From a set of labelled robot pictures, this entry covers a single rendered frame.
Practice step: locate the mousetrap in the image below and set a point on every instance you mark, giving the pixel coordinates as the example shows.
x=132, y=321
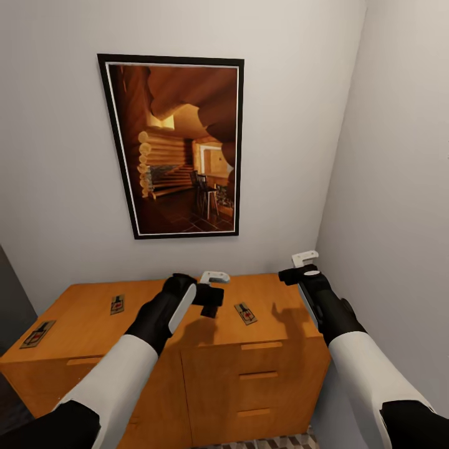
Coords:
x=118, y=304
x=245, y=313
x=209, y=310
x=37, y=335

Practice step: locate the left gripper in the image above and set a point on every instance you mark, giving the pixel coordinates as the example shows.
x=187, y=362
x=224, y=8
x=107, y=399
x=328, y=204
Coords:
x=213, y=296

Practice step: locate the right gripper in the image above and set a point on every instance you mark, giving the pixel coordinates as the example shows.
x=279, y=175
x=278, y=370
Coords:
x=289, y=275

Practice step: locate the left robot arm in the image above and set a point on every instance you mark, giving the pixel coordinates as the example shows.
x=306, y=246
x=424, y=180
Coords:
x=96, y=412

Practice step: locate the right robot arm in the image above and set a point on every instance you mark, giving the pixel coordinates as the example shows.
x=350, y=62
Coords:
x=390, y=412

